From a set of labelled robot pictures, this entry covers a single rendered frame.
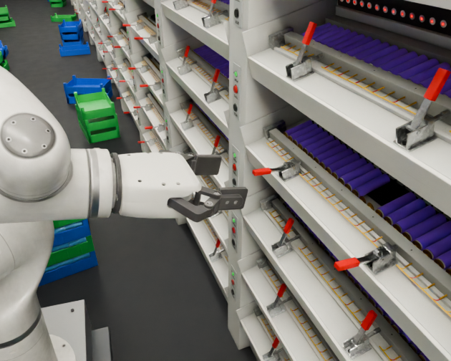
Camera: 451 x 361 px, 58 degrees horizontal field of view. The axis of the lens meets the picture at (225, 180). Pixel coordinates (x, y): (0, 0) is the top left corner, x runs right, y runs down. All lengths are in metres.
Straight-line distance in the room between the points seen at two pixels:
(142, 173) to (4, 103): 0.17
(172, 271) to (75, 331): 0.69
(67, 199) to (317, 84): 0.42
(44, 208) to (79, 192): 0.04
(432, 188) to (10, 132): 0.43
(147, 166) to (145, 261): 1.24
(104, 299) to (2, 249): 0.95
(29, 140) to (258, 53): 0.56
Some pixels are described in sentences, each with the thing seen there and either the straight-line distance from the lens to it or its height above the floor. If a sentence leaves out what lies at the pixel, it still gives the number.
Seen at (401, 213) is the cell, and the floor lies 0.80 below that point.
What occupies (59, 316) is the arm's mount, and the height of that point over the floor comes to 0.38.
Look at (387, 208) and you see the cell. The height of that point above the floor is 0.80.
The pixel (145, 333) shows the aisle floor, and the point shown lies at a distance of 1.50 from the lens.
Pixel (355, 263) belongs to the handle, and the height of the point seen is 0.78.
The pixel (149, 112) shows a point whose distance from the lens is 2.15.
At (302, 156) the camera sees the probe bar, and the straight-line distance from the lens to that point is 0.82.
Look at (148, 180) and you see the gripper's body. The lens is 0.49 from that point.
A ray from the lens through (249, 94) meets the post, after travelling 0.88.
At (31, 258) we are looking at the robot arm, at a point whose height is 0.70.
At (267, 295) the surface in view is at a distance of 1.11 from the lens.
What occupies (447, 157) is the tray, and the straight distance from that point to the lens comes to 0.52.
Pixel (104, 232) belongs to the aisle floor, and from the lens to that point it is 1.93.
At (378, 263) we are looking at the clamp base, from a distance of 0.63.
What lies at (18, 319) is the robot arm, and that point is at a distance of 0.82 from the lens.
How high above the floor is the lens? 1.18
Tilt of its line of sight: 33 degrees down
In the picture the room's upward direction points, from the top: straight up
